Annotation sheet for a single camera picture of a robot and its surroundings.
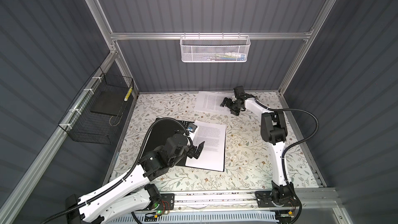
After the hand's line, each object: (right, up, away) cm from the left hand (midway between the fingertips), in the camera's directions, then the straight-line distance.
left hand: (195, 137), depth 71 cm
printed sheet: (+9, -15, +19) cm, 26 cm away
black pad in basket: (-42, +16, +2) cm, 45 cm away
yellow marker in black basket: (-37, +21, +11) cm, 44 cm away
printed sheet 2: (+9, +18, +45) cm, 49 cm away
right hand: (+20, +13, +36) cm, 43 cm away
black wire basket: (-48, +10, +1) cm, 49 cm away
